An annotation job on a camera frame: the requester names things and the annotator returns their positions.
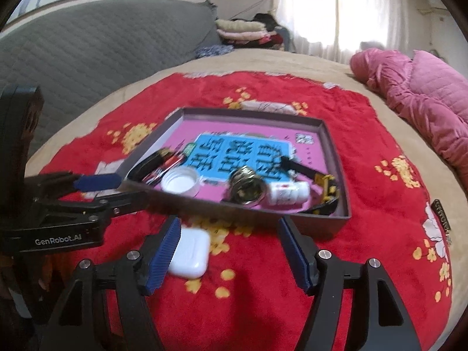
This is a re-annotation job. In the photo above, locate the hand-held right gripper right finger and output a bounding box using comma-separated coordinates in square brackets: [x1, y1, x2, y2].
[278, 216, 423, 351]

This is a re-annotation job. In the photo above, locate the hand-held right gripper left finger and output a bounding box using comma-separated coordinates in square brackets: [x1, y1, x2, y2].
[38, 216, 182, 351]

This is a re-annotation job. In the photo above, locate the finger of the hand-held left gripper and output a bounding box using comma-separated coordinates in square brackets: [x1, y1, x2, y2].
[37, 190, 150, 223]
[24, 172, 123, 202]

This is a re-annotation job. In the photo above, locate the white earbuds case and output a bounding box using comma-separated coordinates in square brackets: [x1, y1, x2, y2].
[168, 228, 211, 279]

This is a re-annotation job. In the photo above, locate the shallow cardboard box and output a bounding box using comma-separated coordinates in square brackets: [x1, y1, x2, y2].
[119, 107, 352, 231]

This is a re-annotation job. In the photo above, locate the white jar lid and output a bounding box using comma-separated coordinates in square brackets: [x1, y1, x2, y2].
[161, 167, 201, 195]

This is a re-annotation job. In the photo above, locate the white pill bottle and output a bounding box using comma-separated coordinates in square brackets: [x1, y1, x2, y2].
[269, 181, 311, 205]

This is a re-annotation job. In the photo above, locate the red and black lighter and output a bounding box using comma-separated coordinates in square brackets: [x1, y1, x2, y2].
[142, 154, 189, 185]

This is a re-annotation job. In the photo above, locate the yellow watch with black strap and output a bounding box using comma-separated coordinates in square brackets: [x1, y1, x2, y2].
[280, 156, 342, 216]

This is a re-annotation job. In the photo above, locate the red floral blanket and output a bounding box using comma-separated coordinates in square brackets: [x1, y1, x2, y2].
[27, 71, 454, 351]

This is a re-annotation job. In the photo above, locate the pink and blue book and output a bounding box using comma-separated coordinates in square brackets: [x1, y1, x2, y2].
[154, 117, 330, 209]

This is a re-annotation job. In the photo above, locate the grey quilted headboard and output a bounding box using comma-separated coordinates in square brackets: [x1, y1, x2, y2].
[0, 0, 222, 161]

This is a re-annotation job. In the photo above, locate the brown hair clip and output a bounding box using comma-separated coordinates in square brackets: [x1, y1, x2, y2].
[431, 199, 454, 245]

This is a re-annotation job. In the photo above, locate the blue patterned cloth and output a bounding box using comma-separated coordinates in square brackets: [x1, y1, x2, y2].
[194, 44, 235, 58]

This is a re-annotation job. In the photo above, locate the pink quilt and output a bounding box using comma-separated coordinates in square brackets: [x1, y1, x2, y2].
[349, 47, 468, 176]

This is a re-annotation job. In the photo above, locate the stack of folded clothes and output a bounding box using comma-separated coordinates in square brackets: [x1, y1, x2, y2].
[215, 13, 293, 50]

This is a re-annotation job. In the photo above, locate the white curtain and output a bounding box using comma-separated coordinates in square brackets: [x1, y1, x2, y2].
[272, 0, 414, 63]

